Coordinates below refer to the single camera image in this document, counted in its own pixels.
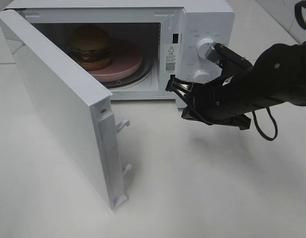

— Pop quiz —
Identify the white microwave oven body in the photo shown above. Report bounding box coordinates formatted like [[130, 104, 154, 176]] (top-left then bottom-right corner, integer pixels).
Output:
[[3, 0, 235, 108]]

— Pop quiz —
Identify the white warning label sticker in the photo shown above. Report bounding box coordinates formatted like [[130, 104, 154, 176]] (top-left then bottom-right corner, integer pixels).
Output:
[[163, 44, 179, 73]]

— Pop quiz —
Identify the pink round plate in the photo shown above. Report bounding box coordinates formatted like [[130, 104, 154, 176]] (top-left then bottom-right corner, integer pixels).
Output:
[[88, 38, 144, 82]]

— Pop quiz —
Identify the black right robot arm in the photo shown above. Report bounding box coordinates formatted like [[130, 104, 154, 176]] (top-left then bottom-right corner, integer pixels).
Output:
[[166, 41, 306, 130]]

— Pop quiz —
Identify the burger with lettuce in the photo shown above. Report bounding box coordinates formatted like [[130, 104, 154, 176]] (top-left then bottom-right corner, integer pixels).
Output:
[[67, 24, 113, 71]]

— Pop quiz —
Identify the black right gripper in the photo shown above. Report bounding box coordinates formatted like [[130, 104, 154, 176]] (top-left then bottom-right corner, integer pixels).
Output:
[[165, 76, 251, 130]]

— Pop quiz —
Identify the white round knob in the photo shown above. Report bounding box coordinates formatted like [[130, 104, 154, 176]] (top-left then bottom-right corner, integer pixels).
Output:
[[192, 70, 211, 84], [196, 36, 217, 59]]

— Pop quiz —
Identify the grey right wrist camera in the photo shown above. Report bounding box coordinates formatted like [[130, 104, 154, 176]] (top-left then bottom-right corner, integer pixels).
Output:
[[205, 43, 253, 73]]

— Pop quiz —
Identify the glass microwave turntable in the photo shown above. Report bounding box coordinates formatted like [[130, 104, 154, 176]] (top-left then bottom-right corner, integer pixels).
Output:
[[102, 59, 153, 89]]

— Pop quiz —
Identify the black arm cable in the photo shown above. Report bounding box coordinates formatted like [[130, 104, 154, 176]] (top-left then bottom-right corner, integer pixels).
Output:
[[251, 106, 279, 141]]

